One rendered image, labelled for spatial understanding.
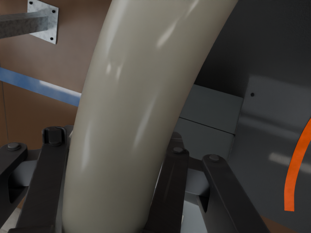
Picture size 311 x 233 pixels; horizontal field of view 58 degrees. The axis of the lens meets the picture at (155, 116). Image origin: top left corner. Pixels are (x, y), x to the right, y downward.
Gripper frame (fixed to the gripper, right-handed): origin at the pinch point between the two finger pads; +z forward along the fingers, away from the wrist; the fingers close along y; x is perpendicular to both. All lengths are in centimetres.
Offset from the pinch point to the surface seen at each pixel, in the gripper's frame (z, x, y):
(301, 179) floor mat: 98, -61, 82
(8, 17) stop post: 126, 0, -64
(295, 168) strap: 98, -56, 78
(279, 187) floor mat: 102, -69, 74
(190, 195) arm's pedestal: 39, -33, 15
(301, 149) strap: 97, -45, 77
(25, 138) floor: 167, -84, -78
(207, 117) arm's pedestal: 82, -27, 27
